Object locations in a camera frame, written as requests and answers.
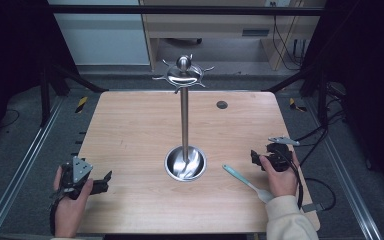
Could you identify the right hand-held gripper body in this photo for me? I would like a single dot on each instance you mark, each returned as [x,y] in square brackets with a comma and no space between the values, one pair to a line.
[280,156]

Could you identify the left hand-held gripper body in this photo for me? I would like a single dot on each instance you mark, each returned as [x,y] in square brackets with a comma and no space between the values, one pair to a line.
[80,170]

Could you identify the light blue toothbrush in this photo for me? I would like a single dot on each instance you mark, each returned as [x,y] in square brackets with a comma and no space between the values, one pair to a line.
[243,179]

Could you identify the steel utensil rack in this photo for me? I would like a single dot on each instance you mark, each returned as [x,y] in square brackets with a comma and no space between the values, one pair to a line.
[184,116]

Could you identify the person's right hand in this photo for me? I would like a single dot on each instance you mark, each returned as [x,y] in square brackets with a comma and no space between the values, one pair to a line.
[281,181]

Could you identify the person's left hand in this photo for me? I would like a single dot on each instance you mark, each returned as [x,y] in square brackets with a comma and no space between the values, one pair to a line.
[69,208]

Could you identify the grey round table grommet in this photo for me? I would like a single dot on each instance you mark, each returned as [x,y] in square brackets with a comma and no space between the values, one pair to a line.
[222,105]

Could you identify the yellow black tape strip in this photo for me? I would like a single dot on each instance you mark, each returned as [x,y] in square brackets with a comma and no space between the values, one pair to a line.
[81,104]

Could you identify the black curtain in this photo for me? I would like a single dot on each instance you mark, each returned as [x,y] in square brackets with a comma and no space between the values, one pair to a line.
[10,60]
[370,83]

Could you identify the light wooden desk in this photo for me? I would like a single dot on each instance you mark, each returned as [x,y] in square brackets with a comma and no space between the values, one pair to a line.
[213,26]

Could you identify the white cabinet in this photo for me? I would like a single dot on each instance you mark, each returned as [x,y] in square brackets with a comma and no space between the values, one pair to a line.
[103,36]

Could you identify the aluminium floor rail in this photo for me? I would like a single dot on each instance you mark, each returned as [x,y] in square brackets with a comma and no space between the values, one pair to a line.
[20,166]
[350,176]

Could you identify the black metal frame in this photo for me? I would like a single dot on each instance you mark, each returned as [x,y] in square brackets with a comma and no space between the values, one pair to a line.
[180,10]

